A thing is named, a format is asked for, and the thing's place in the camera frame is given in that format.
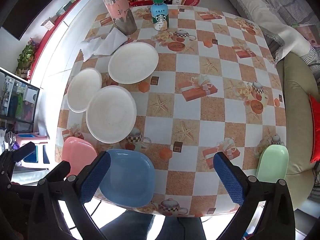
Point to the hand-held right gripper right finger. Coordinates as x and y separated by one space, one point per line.
228 180

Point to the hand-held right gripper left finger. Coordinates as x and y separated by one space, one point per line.
95 177

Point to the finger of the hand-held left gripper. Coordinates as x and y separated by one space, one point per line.
23 151
60 169

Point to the pink square plate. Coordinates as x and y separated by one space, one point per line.
75 150

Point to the blue square plate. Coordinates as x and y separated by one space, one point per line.
127 177

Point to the green square plate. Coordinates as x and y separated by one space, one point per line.
272 162

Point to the white disposable bowl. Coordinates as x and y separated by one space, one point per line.
111 113
83 90
133 62

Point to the purple cloth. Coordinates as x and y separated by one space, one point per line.
15 145

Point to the pink plastic stool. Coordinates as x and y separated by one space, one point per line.
32 140

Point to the glass fish tank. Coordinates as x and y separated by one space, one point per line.
17 100

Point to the checked printed tablecloth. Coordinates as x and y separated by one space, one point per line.
212 100

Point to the green potted plant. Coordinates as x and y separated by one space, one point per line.
26 56

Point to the red cushion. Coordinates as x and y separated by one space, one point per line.
315 130

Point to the beige sofa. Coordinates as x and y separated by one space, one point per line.
297 105

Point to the small white box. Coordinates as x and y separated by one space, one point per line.
48 23

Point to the white paper tissue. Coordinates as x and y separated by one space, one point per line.
105 43

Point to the white cabinet with red top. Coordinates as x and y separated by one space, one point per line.
72 22

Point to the teal box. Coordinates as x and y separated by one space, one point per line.
62 10

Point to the black television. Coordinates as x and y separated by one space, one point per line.
32 5

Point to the green-capped drink bottle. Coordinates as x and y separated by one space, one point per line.
160 15

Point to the grey striped cloth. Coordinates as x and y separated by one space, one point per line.
295 0

